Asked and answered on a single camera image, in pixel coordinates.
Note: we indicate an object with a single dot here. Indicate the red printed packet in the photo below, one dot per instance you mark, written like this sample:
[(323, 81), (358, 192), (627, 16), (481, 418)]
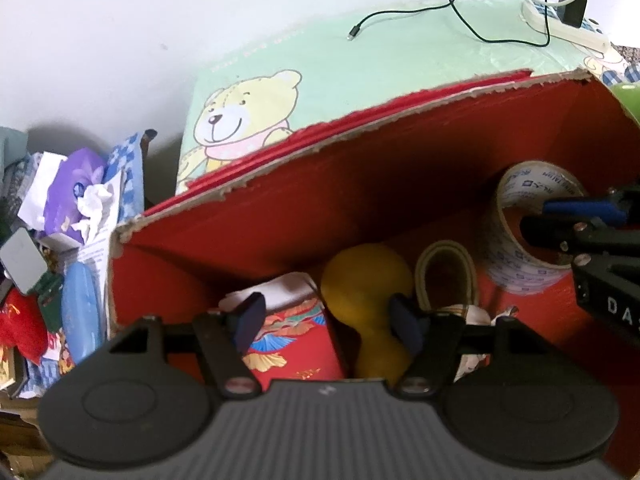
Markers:
[(295, 345)]

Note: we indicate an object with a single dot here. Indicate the black charger plug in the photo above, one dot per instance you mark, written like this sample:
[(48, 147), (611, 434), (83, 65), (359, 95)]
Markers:
[(572, 5)]

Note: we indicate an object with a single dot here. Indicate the white power strip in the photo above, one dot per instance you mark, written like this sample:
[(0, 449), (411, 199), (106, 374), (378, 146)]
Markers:
[(537, 17)]

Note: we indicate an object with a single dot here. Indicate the mint green bear printed cloth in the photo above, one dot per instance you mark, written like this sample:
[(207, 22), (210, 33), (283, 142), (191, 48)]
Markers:
[(375, 60)]

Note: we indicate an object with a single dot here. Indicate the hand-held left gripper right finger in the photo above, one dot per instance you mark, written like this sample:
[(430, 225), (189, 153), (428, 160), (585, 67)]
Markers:
[(404, 322)]

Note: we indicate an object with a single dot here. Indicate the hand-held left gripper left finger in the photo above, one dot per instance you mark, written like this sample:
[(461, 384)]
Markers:
[(250, 317)]

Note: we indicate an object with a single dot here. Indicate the green round object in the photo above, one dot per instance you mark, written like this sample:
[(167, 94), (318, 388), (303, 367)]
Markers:
[(631, 102)]

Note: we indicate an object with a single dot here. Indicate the gourd ornament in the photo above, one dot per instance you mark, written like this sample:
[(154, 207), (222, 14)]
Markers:
[(365, 280)]

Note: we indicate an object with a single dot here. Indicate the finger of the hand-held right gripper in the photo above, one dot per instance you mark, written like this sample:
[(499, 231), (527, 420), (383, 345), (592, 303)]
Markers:
[(580, 207), (555, 232)]

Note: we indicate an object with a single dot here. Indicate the red cloth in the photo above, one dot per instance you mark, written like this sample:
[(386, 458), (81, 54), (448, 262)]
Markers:
[(20, 320)]

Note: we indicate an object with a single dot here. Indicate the blue checkered cloth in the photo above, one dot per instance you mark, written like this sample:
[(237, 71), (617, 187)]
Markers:
[(125, 155)]

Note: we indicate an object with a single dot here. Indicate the purple tissue pack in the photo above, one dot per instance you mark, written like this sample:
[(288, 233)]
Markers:
[(75, 180)]

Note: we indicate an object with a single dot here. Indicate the red cardboard box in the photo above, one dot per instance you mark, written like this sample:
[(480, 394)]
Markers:
[(400, 160)]

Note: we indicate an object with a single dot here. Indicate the white card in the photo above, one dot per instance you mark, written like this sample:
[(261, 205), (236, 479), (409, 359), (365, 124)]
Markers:
[(270, 287)]

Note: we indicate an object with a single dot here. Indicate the grey square mirror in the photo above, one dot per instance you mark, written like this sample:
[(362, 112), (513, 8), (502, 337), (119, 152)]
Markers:
[(22, 260)]

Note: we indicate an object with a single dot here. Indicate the clear printed tape roll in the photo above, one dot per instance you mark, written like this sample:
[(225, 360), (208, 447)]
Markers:
[(505, 250)]

